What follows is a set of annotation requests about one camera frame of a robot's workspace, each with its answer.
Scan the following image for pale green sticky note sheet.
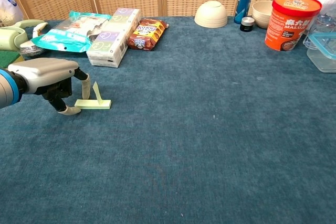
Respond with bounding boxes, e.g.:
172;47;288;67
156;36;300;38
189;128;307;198
92;81;103;105

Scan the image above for pale green lint roller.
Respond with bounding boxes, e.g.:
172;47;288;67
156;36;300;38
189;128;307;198
0;19;49;52

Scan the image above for small black jar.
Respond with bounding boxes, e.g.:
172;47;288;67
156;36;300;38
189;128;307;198
239;16;256;33

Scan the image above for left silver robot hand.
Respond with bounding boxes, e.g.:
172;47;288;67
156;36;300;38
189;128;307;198
7;57;91;116

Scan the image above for clear container blue lid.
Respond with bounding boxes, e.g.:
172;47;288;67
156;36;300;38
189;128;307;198
303;31;336;73

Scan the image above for beige upright bowl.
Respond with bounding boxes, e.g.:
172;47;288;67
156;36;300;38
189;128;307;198
251;1;275;29

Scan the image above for green yellow sponge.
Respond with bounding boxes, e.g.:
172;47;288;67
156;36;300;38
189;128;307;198
0;50;24;69

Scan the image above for blue carpet table mat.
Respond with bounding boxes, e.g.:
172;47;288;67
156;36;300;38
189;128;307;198
0;15;336;224

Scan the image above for white food bag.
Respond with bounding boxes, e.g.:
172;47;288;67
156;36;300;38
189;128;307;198
0;0;24;28

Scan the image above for red lidded can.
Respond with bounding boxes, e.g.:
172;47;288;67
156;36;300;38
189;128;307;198
264;0;323;52

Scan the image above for beige bowl upside down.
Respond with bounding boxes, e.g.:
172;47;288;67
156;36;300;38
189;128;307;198
194;0;228;29

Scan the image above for brown cookie pack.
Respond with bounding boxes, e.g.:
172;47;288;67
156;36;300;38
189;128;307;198
127;18;169;51

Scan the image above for white spoon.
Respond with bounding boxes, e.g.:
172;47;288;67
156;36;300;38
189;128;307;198
19;22;49;57

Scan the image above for pastel tissue pack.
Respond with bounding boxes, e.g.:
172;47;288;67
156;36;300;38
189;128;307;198
86;7;142;69

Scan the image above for teal clear snack bag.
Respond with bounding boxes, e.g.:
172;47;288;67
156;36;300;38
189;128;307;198
30;10;112;53

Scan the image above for small pale green stick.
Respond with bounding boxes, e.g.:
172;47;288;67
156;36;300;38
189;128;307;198
74;99;112;110

